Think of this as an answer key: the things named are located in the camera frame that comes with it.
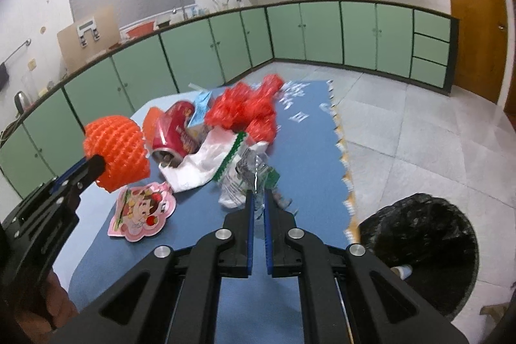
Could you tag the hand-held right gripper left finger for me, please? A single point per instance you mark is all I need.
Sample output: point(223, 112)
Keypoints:
point(250, 231)

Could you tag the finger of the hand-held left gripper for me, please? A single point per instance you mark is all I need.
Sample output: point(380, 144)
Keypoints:
point(74, 170)
point(90, 170)

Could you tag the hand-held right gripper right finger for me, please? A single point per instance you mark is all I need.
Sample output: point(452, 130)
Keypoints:
point(268, 239)

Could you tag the clear plastic wrapper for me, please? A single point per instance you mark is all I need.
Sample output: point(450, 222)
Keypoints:
point(236, 187)

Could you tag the pink snack packet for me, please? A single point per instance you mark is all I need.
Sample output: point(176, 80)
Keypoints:
point(141, 211)

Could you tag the white plastic bag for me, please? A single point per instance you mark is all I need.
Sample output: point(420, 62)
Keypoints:
point(197, 166)

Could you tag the red drink can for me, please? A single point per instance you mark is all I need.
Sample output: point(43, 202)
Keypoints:
point(173, 130)

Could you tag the red mesh net bag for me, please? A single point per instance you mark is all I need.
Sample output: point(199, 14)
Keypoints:
point(238, 106)

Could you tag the blue white drink carton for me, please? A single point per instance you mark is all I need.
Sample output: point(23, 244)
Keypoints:
point(200, 106)

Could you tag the trash bin with black bag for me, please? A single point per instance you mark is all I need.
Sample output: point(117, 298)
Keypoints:
point(423, 239)

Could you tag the person's left hand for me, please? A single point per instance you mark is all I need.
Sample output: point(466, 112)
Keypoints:
point(60, 299)

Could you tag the light blue table cover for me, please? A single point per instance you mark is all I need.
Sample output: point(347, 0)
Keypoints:
point(86, 247)

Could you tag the blue printed tablecloth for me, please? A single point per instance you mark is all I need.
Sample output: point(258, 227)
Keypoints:
point(306, 166)

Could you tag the wooden table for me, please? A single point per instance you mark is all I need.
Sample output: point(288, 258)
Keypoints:
point(354, 225)

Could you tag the metal kettle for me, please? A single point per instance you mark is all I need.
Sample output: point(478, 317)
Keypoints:
point(21, 101)

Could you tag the small white blue wrapper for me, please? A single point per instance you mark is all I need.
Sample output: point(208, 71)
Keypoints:
point(402, 271)

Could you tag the red plastic basin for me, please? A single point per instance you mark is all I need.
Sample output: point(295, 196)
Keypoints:
point(141, 30)

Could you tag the metal sink faucet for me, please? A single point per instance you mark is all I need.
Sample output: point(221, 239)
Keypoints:
point(179, 1)

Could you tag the green lower kitchen cabinets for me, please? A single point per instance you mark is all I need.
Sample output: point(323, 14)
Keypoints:
point(322, 33)

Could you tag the utensil holder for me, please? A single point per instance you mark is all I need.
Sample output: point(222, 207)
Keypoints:
point(221, 3)

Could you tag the grey wall rail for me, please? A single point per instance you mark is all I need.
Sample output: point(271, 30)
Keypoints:
point(16, 50)

